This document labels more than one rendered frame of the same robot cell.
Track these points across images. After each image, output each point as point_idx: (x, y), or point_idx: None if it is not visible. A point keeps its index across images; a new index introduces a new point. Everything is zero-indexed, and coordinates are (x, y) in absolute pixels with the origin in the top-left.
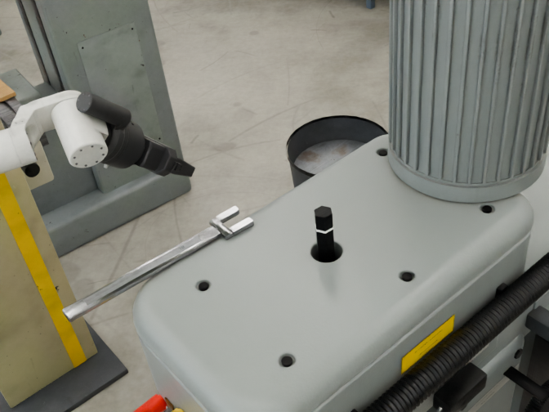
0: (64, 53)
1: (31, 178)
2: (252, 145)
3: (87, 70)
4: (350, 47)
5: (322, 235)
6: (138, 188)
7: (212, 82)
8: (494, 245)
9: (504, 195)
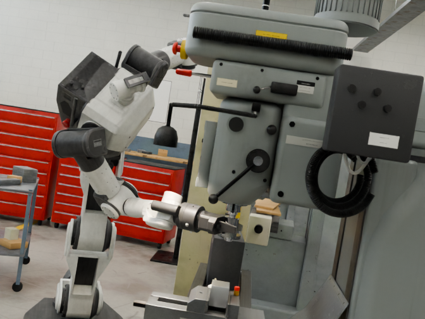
0: (316, 211)
1: (256, 237)
2: None
3: (324, 227)
4: None
5: (262, 6)
6: None
7: None
8: (315, 18)
9: (336, 18)
